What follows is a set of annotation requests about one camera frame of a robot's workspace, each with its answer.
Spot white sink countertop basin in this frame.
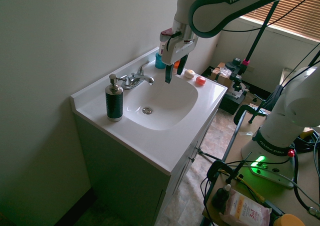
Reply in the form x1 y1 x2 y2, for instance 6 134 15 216
70 47 229 175

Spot black camera stand pole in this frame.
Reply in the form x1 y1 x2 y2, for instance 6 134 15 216
241 1 280 73

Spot micellar wipes pack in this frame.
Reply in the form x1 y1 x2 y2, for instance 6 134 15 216
218 188 273 226

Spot black equipment case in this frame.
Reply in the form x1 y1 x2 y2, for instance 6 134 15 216
218 85 251 115

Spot white bottle dark red cap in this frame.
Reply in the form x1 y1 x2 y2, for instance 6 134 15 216
159 28 175 57

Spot black soap dispenser chrome pump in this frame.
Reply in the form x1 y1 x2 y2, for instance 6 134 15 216
104 74 127 122

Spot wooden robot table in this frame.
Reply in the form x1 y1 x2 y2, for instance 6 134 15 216
201 110 320 226

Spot chrome sink faucet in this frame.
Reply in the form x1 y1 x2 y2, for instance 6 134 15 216
119 61 156 90

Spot black C-clamp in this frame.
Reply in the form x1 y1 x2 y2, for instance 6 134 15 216
233 104 263 125

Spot teal cup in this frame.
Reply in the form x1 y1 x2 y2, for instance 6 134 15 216
154 52 167 70

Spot dark dropper bottle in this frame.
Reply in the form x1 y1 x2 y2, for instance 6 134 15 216
212 183 232 210

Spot white vanity cabinet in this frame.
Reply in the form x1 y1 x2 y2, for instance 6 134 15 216
73 105 220 226

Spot grey cable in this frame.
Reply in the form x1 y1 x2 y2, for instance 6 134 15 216
239 163 320 214

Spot yellow cable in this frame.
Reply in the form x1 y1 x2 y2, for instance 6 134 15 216
217 170 266 203

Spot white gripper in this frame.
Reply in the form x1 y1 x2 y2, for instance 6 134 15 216
160 19 200 84

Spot cardboard box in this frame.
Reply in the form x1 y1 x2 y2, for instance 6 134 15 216
210 62 234 87

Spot yellow round object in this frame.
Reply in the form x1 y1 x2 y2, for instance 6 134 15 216
274 213 306 226

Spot brown window blinds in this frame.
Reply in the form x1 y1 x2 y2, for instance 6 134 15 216
239 0 320 43

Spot black clamp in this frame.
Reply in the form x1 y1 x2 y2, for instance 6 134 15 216
206 152 253 187

